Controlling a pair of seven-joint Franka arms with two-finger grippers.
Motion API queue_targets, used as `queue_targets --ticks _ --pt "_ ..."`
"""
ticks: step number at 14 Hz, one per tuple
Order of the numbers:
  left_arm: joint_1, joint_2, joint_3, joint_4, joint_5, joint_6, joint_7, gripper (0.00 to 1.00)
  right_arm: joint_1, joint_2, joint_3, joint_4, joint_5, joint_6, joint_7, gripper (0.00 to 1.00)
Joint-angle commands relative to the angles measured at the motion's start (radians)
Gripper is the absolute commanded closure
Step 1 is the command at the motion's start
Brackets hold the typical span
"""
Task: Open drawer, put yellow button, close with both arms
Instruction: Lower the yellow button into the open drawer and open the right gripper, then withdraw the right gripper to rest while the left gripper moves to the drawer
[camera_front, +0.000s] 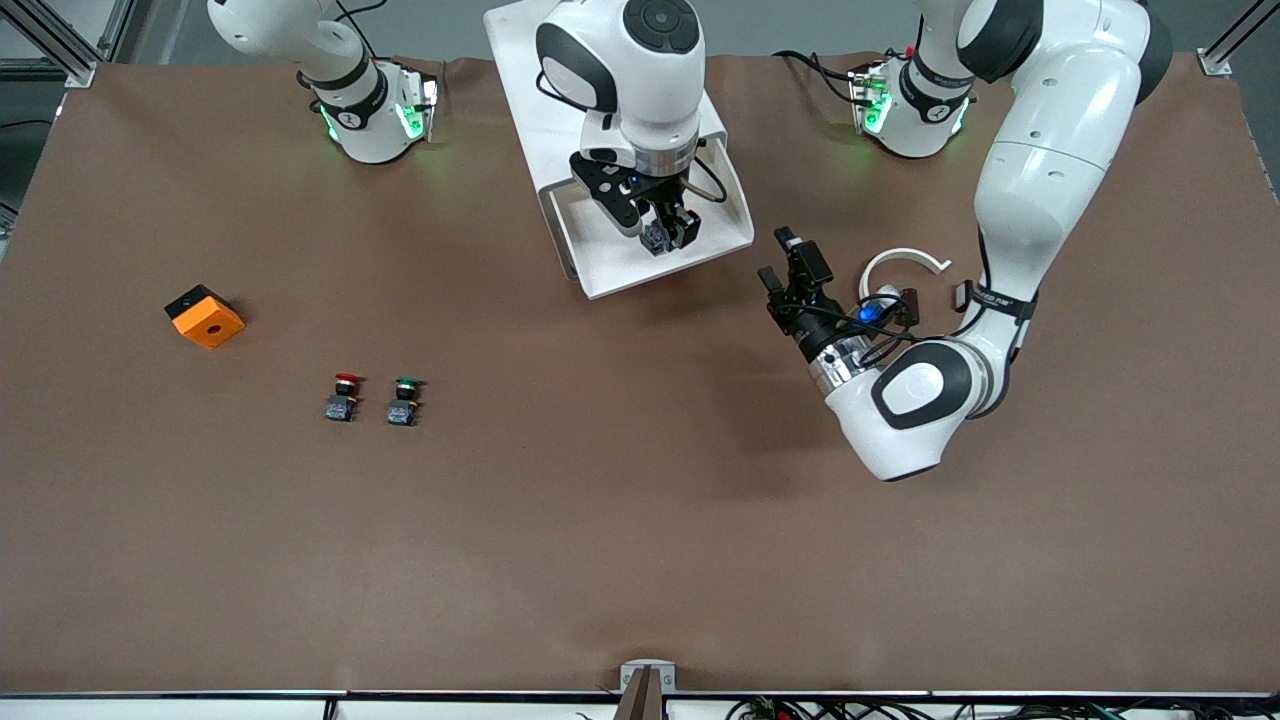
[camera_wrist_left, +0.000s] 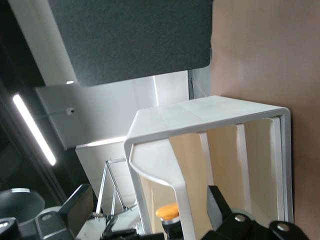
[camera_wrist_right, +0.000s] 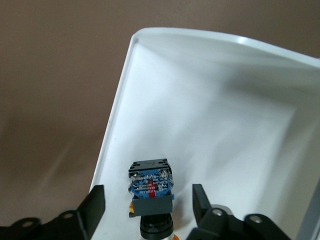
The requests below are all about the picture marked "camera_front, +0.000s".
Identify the translucent white drawer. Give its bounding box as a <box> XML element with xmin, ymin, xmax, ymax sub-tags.
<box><xmin>540</xmin><ymin>130</ymin><xmax>756</xmax><ymax>301</ymax></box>

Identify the white drawer cabinet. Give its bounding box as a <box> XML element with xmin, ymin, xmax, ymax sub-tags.
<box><xmin>484</xmin><ymin>0</ymin><xmax>728</xmax><ymax>201</ymax></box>

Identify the green push button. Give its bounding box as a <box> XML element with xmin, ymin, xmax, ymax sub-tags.
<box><xmin>387</xmin><ymin>377</ymin><xmax>426</xmax><ymax>428</ymax></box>

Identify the red push button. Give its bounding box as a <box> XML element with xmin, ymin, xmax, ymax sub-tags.
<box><xmin>325</xmin><ymin>373</ymin><xmax>363</xmax><ymax>423</ymax></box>

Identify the orange button box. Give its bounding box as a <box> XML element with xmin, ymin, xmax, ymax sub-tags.
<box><xmin>165</xmin><ymin>285</ymin><xmax>246</xmax><ymax>351</ymax></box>

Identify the white curved pipe clamp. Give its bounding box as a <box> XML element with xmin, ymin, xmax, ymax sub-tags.
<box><xmin>860</xmin><ymin>247</ymin><xmax>951</xmax><ymax>301</ymax></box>

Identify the brown table mat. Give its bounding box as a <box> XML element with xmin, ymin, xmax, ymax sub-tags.
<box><xmin>0</xmin><ymin>52</ymin><xmax>1280</xmax><ymax>696</ymax></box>

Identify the brown pole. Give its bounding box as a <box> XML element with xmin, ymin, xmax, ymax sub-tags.
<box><xmin>613</xmin><ymin>668</ymin><xmax>666</xmax><ymax>720</ymax></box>

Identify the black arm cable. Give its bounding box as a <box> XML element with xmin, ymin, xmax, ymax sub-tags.
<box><xmin>335</xmin><ymin>0</ymin><xmax>393</xmax><ymax>61</ymax></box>
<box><xmin>850</xmin><ymin>225</ymin><xmax>1036</xmax><ymax>366</ymax></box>

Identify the black base cable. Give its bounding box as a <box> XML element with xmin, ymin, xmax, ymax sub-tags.
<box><xmin>775</xmin><ymin>48</ymin><xmax>871</xmax><ymax>106</ymax></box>

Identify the grey metal bracket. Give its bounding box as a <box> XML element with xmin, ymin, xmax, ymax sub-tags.
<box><xmin>620</xmin><ymin>660</ymin><xmax>678</xmax><ymax>693</ymax></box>

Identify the black cable bundle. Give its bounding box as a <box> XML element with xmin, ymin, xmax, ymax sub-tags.
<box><xmin>725</xmin><ymin>695</ymin><xmax>1280</xmax><ymax>720</ymax></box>

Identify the white table edge rail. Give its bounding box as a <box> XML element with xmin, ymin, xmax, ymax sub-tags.
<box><xmin>0</xmin><ymin>690</ymin><xmax>1280</xmax><ymax>720</ymax></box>

